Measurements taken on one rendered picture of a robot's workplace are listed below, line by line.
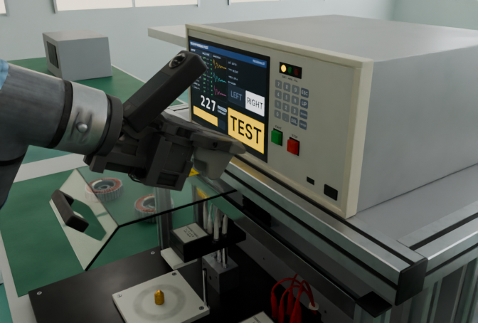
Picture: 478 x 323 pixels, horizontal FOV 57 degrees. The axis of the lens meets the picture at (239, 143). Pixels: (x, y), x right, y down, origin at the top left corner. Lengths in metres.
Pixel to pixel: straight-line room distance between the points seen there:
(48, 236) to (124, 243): 0.21
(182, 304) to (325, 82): 0.57
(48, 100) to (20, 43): 4.79
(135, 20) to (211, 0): 1.07
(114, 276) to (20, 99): 0.68
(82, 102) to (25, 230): 0.90
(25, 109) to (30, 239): 0.87
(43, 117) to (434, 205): 0.50
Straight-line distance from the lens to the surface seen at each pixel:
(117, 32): 5.48
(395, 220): 0.61
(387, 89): 0.57
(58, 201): 0.78
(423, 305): 0.64
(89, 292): 1.04
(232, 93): 0.74
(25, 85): 0.46
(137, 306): 0.96
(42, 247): 1.26
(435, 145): 0.69
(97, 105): 0.48
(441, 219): 0.63
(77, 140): 0.48
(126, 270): 1.08
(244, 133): 0.73
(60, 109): 0.47
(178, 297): 0.97
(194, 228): 0.92
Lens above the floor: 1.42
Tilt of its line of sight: 22 degrees down
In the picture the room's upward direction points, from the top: straight up
